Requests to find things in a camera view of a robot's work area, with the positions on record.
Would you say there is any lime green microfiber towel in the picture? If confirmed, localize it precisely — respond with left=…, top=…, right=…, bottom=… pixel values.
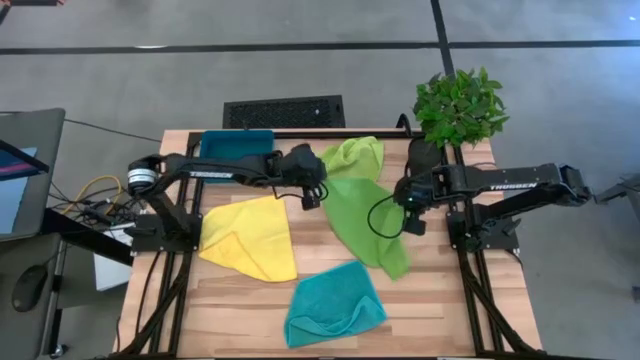
left=319, top=135, right=386, bottom=184

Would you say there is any yellow microfiber towel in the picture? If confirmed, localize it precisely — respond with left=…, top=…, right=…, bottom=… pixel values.
left=198, top=194, right=299, bottom=284

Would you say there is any teal microfiber towel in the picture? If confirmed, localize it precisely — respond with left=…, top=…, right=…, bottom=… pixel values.
left=283, top=259, right=389, bottom=350

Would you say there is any black plant pot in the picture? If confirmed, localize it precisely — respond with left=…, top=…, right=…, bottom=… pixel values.
left=405, top=137, right=445, bottom=176

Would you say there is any black perforated metal box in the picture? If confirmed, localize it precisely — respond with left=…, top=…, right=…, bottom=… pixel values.
left=222, top=94, right=347, bottom=130

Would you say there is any blue plastic bin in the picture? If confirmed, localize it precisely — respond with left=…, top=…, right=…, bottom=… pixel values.
left=198, top=129, right=276, bottom=164

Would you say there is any green leafy potted tree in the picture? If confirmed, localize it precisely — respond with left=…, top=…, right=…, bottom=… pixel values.
left=412, top=66, right=511, bottom=150

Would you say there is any grey metal stand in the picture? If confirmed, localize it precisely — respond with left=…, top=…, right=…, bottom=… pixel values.
left=594, top=172, right=640, bottom=206

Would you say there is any white box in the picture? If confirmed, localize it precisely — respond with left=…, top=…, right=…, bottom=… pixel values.
left=93, top=222, right=134, bottom=291

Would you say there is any grey computer monitor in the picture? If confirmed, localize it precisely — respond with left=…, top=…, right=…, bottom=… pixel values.
left=0, top=107, right=66, bottom=241

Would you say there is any black computer mouse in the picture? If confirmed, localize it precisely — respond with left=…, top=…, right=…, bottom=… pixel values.
left=10, top=264, right=50, bottom=314

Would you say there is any grey desk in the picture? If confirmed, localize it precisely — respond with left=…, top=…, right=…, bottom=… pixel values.
left=0, top=232, right=64, bottom=360

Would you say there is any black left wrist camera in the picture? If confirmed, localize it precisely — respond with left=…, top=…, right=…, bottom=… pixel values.
left=301, top=187, right=322, bottom=210

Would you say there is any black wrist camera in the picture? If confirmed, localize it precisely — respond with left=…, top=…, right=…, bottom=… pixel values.
left=301, top=187, right=322, bottom=210
left=402, top=209, right=427, bottom=237

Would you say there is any black aluminium table frame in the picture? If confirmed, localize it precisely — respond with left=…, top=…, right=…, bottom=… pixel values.
left=107, top=128, right=551, bottom=360

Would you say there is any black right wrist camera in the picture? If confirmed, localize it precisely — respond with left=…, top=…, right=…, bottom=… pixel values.
left=402, top=209, right=427, bottom=237

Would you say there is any black right camera cable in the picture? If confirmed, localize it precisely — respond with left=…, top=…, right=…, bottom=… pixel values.
left=367, top=193, right=409, bottom=240

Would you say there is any yellow cable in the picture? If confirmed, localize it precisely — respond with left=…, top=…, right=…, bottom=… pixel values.
left=60, top=174, right=124, bottom=216

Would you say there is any black cable tangle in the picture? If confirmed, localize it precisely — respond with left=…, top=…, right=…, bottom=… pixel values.
left=49, top=184, right=146, bottom=226

